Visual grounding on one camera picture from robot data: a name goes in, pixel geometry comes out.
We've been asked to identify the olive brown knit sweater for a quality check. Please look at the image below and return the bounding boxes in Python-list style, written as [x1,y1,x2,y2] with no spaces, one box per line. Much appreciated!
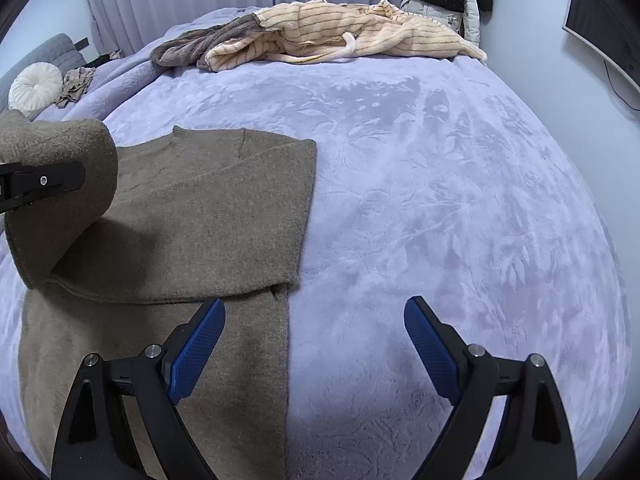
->
[1,112,317,479]

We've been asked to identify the round white pleated cushion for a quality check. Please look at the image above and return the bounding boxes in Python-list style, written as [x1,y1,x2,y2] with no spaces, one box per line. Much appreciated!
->
[8,62,63,116]

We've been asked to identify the small beige crumpled cloth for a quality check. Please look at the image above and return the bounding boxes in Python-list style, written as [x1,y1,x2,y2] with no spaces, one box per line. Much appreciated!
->
[54,66,96,108]

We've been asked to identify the grey quilted headboard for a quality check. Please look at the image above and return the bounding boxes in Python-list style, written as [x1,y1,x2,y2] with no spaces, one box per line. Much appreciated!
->
[0,34,86,112]

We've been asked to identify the dark brown knit garment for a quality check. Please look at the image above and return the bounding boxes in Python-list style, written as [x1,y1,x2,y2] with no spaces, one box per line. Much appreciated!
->
[151,13,262,70]

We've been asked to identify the lavender plush bed blanket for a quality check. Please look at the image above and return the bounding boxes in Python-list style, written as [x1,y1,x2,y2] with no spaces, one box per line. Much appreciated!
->
[0,6,633,480]

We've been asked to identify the cream striped garment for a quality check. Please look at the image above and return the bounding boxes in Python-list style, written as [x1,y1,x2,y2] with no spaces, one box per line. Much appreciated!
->
[204,0,487,73]

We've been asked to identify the white puffer jacket hanging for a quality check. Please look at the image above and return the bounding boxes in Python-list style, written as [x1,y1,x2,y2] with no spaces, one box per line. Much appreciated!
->
[399,0,483,44]

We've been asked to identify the black monitor cable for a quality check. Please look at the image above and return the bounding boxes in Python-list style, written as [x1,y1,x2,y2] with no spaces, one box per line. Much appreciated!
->
[602,58,640,111]

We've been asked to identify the wall mounted curved monitor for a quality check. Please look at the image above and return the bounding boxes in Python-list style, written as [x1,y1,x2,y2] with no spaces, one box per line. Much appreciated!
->
[563,0,639,92]

